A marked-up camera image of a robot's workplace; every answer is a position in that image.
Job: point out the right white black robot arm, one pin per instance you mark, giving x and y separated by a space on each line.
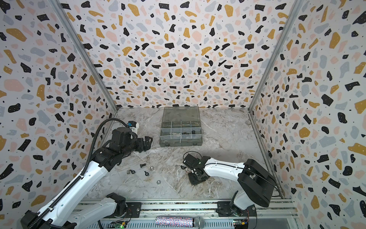
256 182

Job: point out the right corner aluminium post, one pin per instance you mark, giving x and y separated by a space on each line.
283 36

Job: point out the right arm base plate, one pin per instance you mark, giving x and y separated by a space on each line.
228 209

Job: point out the glitter handheld microphone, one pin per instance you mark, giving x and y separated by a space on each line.
183 222

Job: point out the left corner aluminium post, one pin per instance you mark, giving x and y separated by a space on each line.
60 13

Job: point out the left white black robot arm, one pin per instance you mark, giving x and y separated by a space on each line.
83 183

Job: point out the corner aluminium post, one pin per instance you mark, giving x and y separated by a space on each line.
283 36
60 13

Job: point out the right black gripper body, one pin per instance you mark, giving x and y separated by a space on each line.
195 174

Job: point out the clear plastic compartment organizer box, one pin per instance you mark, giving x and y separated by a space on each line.
181 127

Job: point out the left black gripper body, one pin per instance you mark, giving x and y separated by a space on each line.
135 145

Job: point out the aluminium front rail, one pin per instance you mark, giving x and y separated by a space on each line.
205 214

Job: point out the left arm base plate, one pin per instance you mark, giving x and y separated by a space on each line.
129 210

